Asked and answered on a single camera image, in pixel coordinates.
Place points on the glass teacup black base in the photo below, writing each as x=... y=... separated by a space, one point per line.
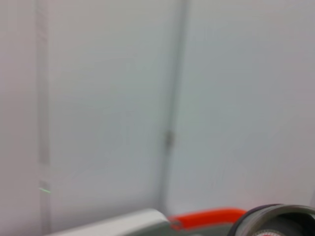
x=270 y=216

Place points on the grey perforated storage bin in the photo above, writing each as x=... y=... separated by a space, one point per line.
x=123 y=222

